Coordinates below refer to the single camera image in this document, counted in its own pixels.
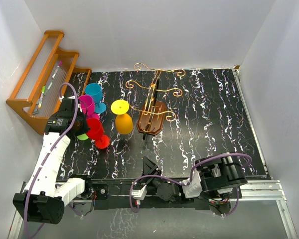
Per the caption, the yellow orange wine glass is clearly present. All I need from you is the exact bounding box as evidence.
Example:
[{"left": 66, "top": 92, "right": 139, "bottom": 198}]
[{"left": 111, "top": 100, "right": 134, "bottom": 134}]

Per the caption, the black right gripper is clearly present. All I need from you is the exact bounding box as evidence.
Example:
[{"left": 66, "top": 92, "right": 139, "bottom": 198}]
[{"left": 139, "top": 157, "right": 164, "bottom": 192}]

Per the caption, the orange wooden tiered shelf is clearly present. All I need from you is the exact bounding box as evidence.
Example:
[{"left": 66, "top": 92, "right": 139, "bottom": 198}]
[{"left": 6, "top": 30, "right": 92, "bottom": 135}]

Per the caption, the green capped marker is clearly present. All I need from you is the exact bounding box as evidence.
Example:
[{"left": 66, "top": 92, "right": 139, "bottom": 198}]
[{"left": 38, "top": 86, "right": 46, "bottom": 108}]

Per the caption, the red wine glass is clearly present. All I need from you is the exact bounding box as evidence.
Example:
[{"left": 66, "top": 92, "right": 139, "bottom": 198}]
[{"left": 86, "top": 118, "right": 110, "bottom": 149}]

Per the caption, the brown wooden rack base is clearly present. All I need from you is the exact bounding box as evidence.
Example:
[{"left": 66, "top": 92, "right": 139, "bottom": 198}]
[{"left": 137, "top": 101, "right": 167, "bottom": 137}]

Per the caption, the green wine glass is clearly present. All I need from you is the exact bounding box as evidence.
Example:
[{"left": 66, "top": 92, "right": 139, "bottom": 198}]
[{"left": 77, "top": 133, "right": 89, "bottom": 141}]

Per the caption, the magenta wine glass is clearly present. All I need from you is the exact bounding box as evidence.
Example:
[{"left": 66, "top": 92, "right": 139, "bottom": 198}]
[{"left": 78, "top": 95, "right": 100, "bottom": 120}]

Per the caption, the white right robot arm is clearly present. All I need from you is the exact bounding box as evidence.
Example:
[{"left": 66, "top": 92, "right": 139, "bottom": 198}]
[{"left": 138, "top": 152, "right": 252, "bottom": 199}]

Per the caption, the blue wine glass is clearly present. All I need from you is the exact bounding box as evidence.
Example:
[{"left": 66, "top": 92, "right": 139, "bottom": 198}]
[{"left": 85, "top": 83, "right": 106, "bottom": 114}]

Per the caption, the aluminium frame rail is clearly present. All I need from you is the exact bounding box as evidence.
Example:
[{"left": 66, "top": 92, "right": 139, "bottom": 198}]
[{"left": 9, "top": 180, "right": 297, "bottom": 239}]

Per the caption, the gold wire glass rack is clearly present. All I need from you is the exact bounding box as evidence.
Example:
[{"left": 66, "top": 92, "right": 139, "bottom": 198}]
[{"left": 125, "top": 63, "right": 186, "bottom": 140}]

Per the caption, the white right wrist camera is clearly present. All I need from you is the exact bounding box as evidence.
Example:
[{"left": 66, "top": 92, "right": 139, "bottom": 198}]
[{"left": 131, "top": 185, "right": 147, "bottom": 206}]

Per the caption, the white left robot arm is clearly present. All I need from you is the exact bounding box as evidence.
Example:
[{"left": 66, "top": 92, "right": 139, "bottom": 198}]
[{"left": 12, "top": 98, "right": 93, "bottom": 224}]

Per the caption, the purple capped marker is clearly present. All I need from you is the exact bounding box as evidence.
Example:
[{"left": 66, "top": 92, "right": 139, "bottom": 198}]
[{"left": 51, "top": 61, "right": 62, "bottom": 80}]

